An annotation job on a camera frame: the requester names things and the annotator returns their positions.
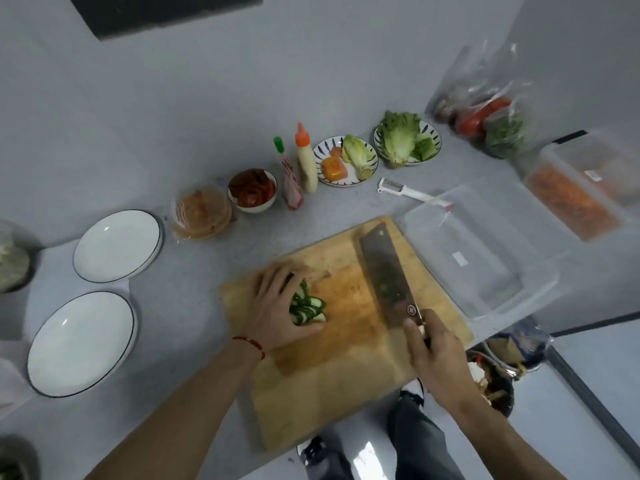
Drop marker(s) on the white sauce bottle orange cap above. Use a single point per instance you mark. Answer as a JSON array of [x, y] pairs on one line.
[[307, 164]]

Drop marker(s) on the clear plastic lidded container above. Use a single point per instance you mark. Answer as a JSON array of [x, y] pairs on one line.
[[607, 167]]

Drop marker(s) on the clear container of shredded carrot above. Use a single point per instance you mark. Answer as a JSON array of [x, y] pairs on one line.
[[572, 199]]

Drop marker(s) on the red tomato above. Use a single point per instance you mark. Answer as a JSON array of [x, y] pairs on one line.
[[480, 117]]

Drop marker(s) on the white plate with black rim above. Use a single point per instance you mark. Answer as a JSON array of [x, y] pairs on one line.
[[82, 343], [117, 245]]

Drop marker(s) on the blue patterned white bowl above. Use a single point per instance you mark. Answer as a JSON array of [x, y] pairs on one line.
[[434, 134], [322, 150]]

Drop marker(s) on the white bowl of red sauce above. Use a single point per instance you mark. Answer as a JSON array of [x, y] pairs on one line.
[[252, 192]]

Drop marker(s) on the person's right forearm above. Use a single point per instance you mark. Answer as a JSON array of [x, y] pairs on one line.
[[500, 439]]

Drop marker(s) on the person's dark trousers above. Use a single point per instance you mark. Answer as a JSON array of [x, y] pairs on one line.
[[422, 442]]

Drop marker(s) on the red sauce bottle green cap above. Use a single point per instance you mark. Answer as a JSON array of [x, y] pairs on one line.
[[291, 182]]

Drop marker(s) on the person's black white shoe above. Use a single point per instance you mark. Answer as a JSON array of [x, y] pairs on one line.
[[315, 452]]

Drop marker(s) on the wooden cutting board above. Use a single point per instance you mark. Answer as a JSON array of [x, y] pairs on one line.
[[345, 364]]

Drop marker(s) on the empty clear plastic container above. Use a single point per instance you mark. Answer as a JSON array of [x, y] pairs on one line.
[[480, 249]]

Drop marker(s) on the small dark green leaf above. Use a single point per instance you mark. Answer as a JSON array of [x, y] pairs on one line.
[[425, 148]]

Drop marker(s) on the clear plastic bag of vegetables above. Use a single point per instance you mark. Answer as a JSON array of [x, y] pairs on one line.
[[482, 99]]

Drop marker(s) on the large green lettuce head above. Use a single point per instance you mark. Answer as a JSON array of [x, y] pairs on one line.
[[398, 137]]

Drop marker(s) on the clear tub of orange sauce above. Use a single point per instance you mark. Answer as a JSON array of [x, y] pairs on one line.
[[201, 213]]

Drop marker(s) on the person's left thumb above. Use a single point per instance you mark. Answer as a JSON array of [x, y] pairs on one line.
[[307, 329]]

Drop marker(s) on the small lettuce piece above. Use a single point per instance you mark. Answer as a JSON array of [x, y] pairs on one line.
[[357, 154]]

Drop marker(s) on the person's left forearm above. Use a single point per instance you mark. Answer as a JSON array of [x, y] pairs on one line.
[[180, 414]]

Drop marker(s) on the orange food cube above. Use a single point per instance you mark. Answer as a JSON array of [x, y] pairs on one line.
[[332, 168]]

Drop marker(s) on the person's left hand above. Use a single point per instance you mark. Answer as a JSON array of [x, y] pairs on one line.
[[272, 314]]

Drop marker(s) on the glass jar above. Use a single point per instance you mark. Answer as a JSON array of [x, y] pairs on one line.
[[12, 259]]

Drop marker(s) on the white vegetable peeler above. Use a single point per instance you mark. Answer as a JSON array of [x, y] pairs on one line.
[[407, 191]]

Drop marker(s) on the steel cleaver knife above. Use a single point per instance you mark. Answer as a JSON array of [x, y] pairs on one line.
[[387, 274]]

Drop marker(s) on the person's right thumb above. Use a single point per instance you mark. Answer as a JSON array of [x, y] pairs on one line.
[[412, 339]]

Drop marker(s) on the sliced green cucumber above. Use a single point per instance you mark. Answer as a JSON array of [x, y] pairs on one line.
[[307, 307]]

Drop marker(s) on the person's right hand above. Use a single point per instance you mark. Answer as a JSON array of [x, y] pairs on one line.
[[442, 362]]

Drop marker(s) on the black waste bin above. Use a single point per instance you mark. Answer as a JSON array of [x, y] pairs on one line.
[[497, 389]]

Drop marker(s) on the black wall cabinet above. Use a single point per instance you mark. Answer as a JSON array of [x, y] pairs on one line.
[[165, 12]]

